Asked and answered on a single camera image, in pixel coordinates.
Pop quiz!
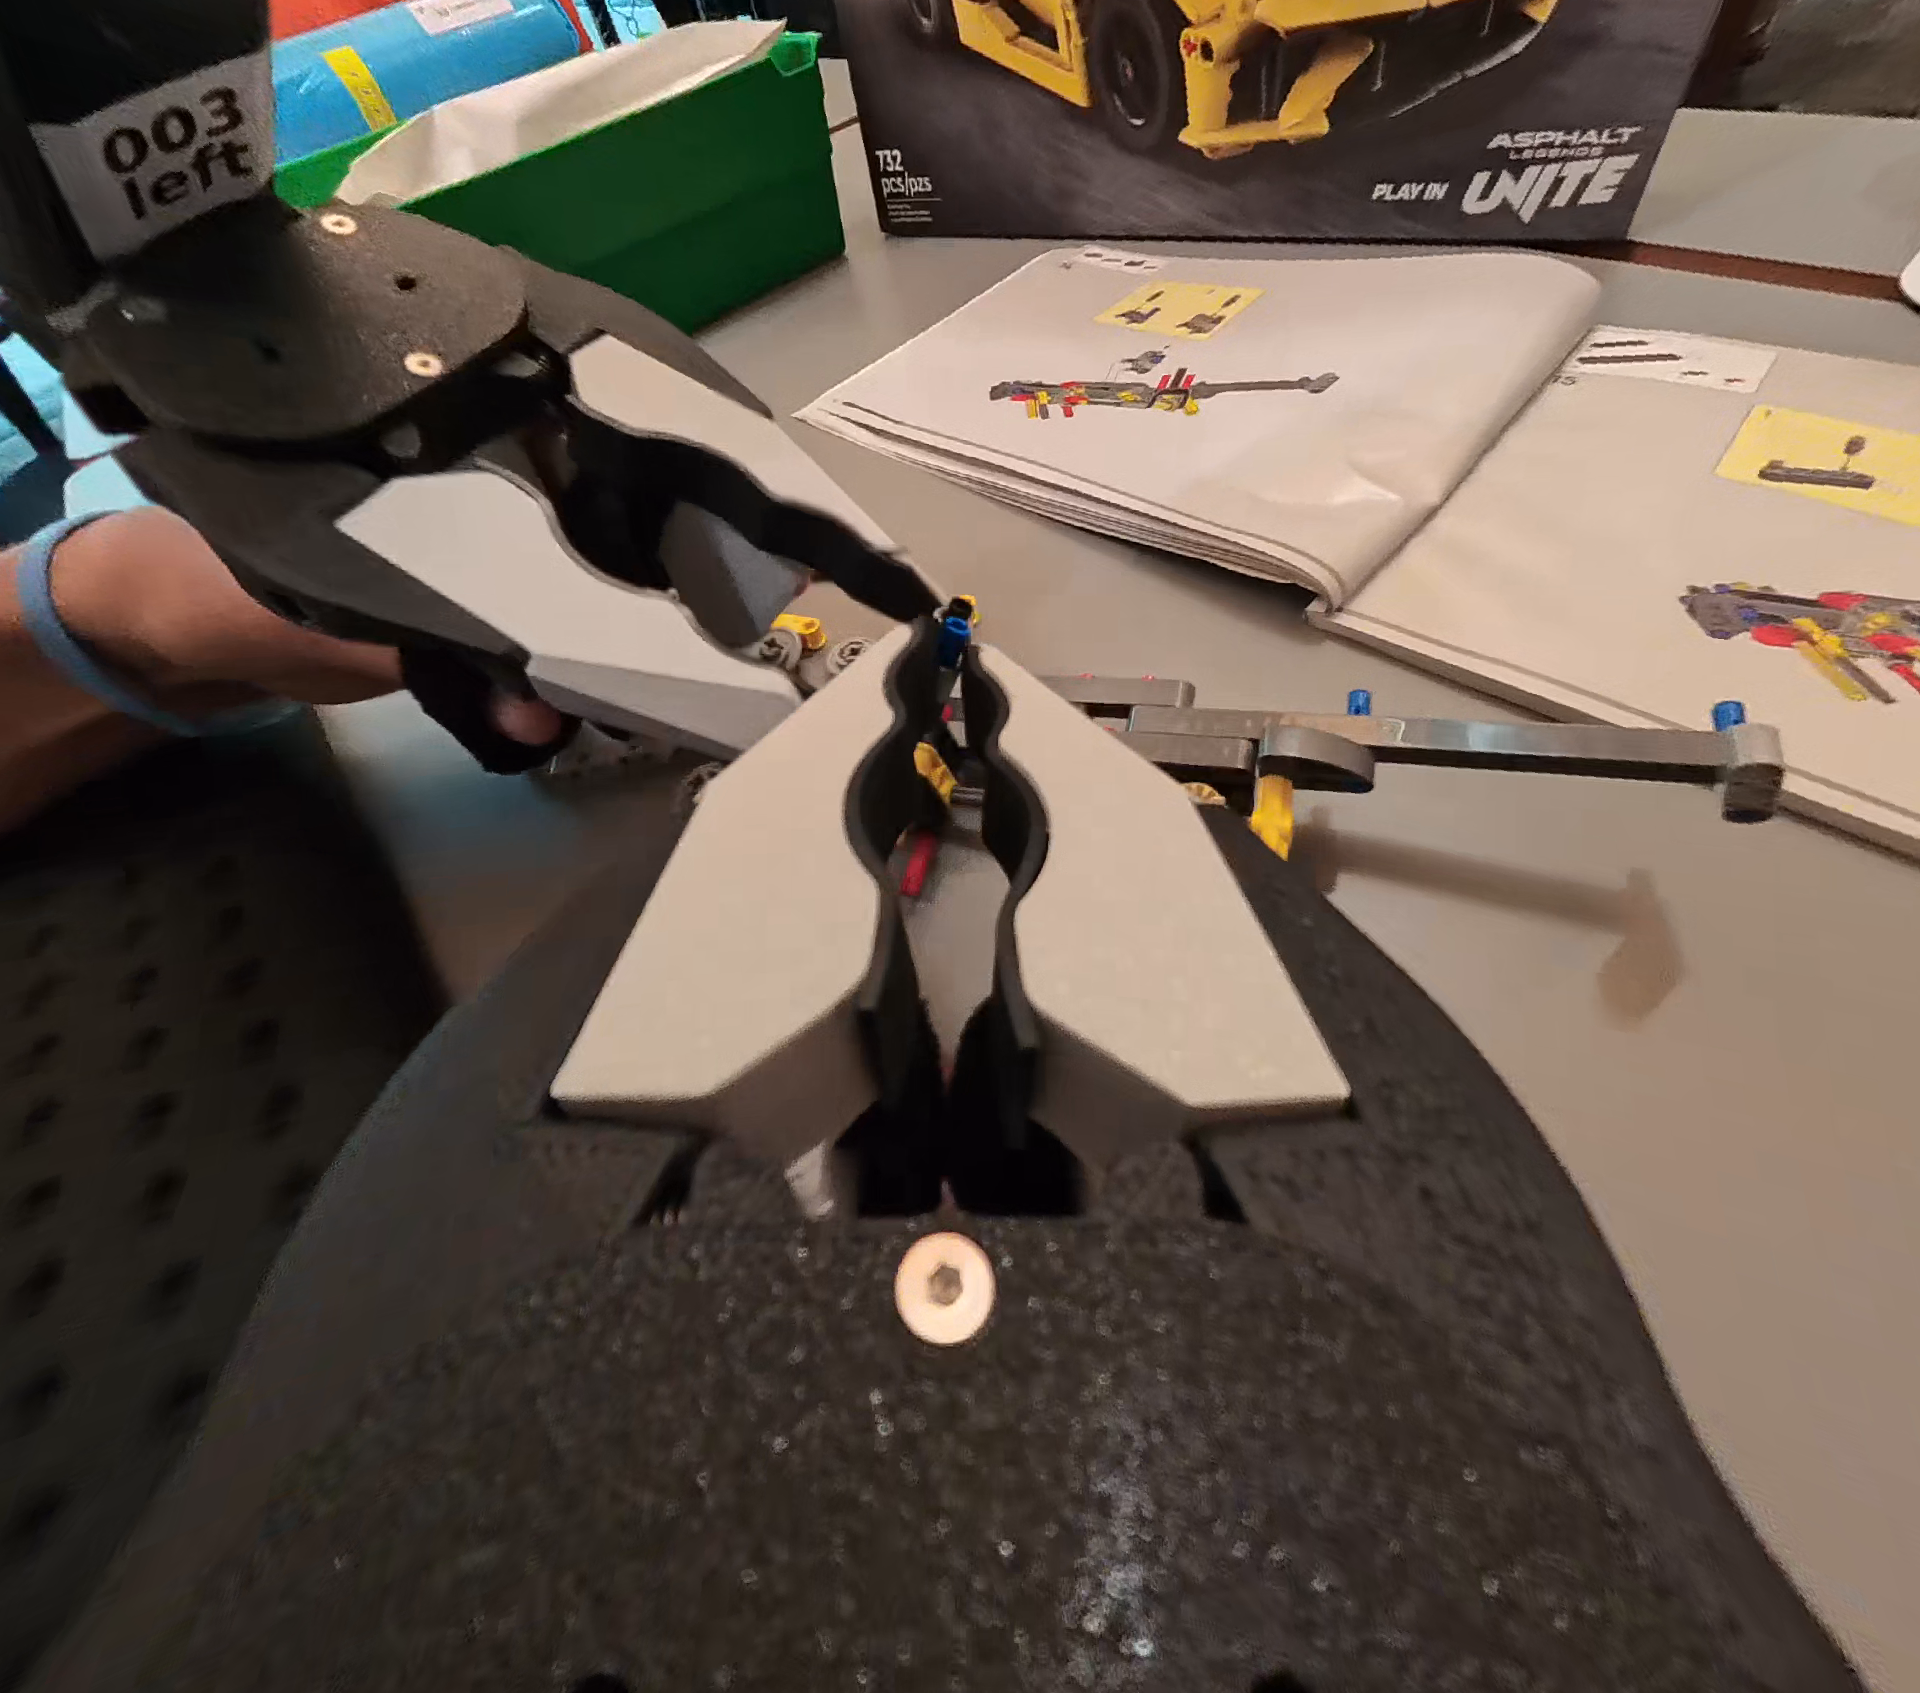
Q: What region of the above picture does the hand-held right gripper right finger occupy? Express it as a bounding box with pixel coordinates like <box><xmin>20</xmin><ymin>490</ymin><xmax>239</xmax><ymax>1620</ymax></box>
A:
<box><xmin>956</xmin><ymin>643</ymin><xmax>1357</xmax><ymax>1140</ymax></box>

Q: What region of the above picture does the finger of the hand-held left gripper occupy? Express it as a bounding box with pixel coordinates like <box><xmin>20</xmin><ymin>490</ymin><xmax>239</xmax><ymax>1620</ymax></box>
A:
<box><xmin>333</xmin><ymin>467</ymin><xmax>812</xmax><ymax>765</ymax></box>
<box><xmin>559</xmin><ymin>329</ymin><xmax>949</xmax><ymax>656</ymax></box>

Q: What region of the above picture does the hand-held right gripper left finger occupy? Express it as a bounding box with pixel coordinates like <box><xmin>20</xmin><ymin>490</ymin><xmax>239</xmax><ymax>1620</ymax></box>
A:
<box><xmin>546</xmin><ymin>620</ymin><xmax>932</xmax><ymax>1137</ymax></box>

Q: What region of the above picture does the grey lego beam assembly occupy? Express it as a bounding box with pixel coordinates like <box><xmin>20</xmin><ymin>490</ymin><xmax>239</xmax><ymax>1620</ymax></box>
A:
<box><xmin>546</xmin><ymin>595</ymin><xmax>1789</xmax><ymax>901</ymax></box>

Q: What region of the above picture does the person's left forearm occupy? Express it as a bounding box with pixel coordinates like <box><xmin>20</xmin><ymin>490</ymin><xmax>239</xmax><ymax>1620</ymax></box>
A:
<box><xmin>0</xmin><ymin>539</ymin><xmax>71</xmax><ymax>773</ymax></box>

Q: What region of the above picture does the person's left hand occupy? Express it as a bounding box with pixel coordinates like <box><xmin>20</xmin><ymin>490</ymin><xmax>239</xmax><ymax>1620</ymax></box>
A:
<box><xmin>66</xmin><ymin>504</ymin><xmax>581</xmax><ymax>751</ymax></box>

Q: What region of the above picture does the green plastic bin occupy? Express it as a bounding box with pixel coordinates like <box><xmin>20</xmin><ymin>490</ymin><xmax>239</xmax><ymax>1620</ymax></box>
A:
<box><xmin>275</xmin><ymin>28</ymin><xmax>851</xmax><ymax>336</ymax></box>

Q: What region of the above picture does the white crumpled paper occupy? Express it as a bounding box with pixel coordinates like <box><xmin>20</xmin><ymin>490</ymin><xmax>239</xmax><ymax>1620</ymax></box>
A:
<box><xmin>333</xmin><ymin>16</ymin><xmax>792</xmax><ymax>211</ymax></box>

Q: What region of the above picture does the blue wristband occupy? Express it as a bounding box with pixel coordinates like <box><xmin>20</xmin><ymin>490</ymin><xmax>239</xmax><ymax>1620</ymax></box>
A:
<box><xmin>15</xmin><ymin>511</ymin><xmax>303</xmax><ymax>739</ymax></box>

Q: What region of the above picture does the open instruction booklet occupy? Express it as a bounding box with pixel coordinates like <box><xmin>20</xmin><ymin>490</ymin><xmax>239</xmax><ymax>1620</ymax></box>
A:
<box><xmin>795</xmin><ymin>245</ymin><xmax>1920</xmax><ymax>862</ymax></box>

